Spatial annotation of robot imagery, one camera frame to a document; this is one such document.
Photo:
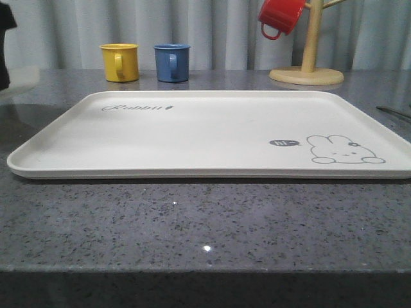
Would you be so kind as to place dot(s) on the silver metal fork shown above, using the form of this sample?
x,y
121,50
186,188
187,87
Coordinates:
x,y
395,112

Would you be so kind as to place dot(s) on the white round plate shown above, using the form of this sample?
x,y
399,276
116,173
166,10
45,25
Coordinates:
x,y
21,80

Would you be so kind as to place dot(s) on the yellow enamel mug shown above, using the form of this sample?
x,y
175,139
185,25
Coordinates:
x,y
120,62

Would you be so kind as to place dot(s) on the cream rabbit serving tray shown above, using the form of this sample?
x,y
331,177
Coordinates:
x,y
174,134

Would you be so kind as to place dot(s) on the blue enamel mug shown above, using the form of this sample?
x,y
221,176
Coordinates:
x,y
172,62

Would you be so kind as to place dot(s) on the red enamel mug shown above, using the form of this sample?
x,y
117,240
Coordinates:
x,y
281,15

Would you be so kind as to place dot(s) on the wooden mug tree stand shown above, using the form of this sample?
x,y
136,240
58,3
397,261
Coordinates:
x,y
307,73

